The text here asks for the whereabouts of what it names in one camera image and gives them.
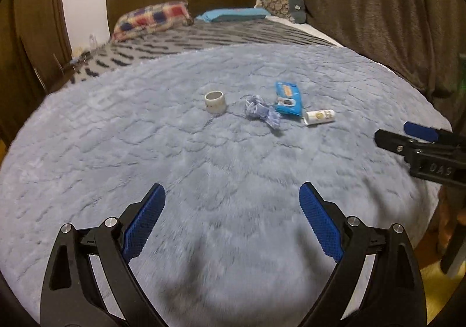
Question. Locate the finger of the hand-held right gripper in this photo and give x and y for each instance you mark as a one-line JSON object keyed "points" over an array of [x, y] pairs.
{"points": [[420, 130], [393, 141]]}

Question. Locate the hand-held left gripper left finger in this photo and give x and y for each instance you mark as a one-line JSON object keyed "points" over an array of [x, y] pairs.
{"points": [[143, 225]]}

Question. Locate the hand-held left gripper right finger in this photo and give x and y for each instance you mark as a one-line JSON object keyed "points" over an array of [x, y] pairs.
{"points": [[322, 227]]}

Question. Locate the small pale yellow bottle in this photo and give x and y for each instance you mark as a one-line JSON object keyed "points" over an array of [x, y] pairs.
{"points": [[320, 117]]}

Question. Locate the blue wet wipes packet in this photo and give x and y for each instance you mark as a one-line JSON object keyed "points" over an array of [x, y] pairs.
{"points": [[287, 99]]}

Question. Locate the blue-white plastic bag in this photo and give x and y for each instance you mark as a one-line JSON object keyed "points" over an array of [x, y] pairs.
{"points": [[256, 110]]}

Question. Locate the white tape roll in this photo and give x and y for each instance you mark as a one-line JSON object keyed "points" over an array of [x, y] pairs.
{"points": [[215, 105]]}

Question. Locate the grey furniture leg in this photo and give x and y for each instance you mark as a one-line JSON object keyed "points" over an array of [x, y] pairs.
{"points": [[453, 254]]}

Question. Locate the grey fluffy blanket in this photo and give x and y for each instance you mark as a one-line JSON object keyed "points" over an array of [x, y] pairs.
{"points": [[218, 167]]}

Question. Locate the white bed sheet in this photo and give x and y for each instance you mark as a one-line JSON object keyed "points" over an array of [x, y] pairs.
{"points": [[309, 30]]}

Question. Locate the brown curtain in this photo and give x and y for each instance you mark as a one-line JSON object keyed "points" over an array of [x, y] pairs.
{"points": [[364, 3]]}

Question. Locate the brown patterned cushion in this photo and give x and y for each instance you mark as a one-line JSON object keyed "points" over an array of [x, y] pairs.
{"points": [[275, 1]]}

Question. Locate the blue pillow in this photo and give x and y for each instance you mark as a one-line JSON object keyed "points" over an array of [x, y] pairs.
{"points": [[233, 14]]}

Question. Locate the grey black striped blanket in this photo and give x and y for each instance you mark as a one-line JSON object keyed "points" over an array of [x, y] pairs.
{"points": [[218, 34]]}

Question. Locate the plaid pillow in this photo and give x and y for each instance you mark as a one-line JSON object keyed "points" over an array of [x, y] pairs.
{"points": [[153, 17]]}

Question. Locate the wooden wardrobe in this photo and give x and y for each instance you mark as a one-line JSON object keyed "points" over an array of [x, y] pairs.
{"points": [[36, 39]]}

